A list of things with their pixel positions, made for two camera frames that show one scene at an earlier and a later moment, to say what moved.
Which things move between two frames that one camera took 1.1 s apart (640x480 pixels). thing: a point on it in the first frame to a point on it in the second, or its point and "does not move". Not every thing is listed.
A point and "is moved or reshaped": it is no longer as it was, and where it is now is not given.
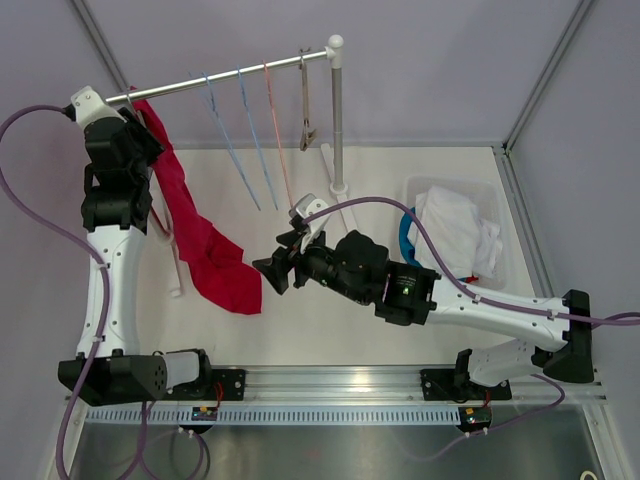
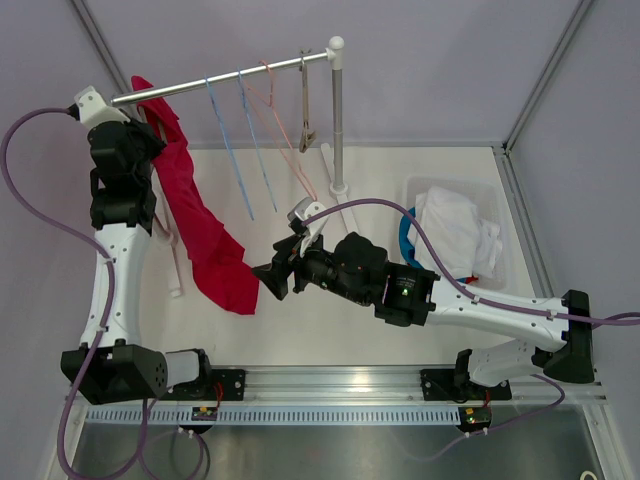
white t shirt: (468, 242) does not move
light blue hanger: (202, 88) to (228, 149)
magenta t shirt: (219, 266) is moved or reshaped
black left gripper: (151, 147) does not move
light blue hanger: (256, 139) does not move
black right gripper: (277, 268) does not move
